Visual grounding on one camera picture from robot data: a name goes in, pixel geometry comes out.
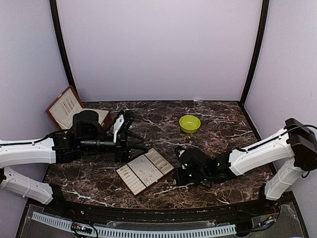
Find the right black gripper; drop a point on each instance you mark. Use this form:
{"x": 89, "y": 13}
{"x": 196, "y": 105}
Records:
{"x": 180, "y": 180}

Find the brown wooden jewelry box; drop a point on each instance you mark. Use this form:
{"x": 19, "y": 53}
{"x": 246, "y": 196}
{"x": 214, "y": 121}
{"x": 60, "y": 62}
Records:
{"x": 66, "y": 105}

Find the black front rail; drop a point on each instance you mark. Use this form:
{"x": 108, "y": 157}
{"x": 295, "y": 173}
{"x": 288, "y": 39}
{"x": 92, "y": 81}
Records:
{"x": 163, "y": 203}

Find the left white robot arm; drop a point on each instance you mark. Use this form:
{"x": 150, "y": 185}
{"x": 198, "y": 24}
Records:
{"x": 38, "y": 151}

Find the white slotted cable duct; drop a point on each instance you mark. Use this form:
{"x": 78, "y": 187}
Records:
{"x": 134, "y": 230}

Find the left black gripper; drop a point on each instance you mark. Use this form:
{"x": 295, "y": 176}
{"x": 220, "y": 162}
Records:
{"x": 124, "y": 153}

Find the green plastic bowl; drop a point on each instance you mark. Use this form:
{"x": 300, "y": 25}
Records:
{"x": 189, "y": 124}

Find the beige jewelry tray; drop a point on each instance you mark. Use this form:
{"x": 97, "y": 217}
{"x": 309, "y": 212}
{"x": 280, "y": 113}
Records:
{"x": 144, "y": 172}

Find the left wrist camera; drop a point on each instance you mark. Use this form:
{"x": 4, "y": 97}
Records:
{"x": 120, "y": 123}

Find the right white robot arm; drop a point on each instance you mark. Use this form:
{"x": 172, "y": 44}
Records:
{"x": 296, "y": 143}

